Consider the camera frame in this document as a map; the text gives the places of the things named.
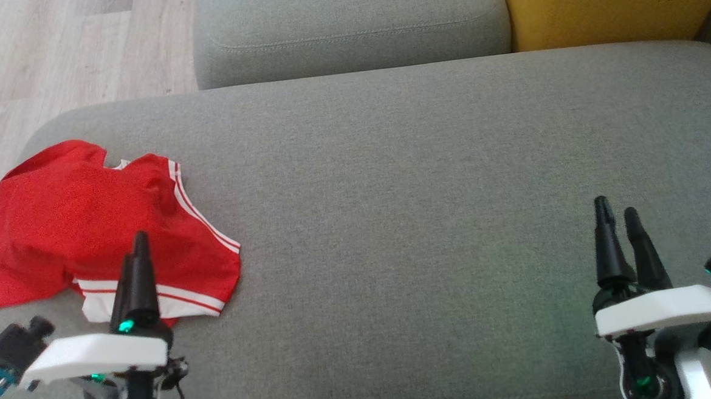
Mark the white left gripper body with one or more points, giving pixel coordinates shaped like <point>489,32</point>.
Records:
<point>96,356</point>

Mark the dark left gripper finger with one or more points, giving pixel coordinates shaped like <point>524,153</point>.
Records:
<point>144,283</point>
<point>123,297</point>

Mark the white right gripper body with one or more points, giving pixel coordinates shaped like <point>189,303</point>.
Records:
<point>659,308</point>

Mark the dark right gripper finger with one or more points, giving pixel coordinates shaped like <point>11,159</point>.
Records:
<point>648,263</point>
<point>611,253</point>

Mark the red shorts with white stripes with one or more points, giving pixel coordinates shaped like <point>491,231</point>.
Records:
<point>194,256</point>

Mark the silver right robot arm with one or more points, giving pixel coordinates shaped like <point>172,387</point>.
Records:
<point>686,364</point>

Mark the large grey sofa seat cushion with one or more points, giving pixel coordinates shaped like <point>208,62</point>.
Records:
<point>404,197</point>

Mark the yellow sofa backrest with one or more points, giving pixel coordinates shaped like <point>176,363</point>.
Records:
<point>607,4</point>

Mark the small grey sofa seat cushion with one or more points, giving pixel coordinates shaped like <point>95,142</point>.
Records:
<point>346,23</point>

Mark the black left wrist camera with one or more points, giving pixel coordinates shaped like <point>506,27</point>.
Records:
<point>16,345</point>

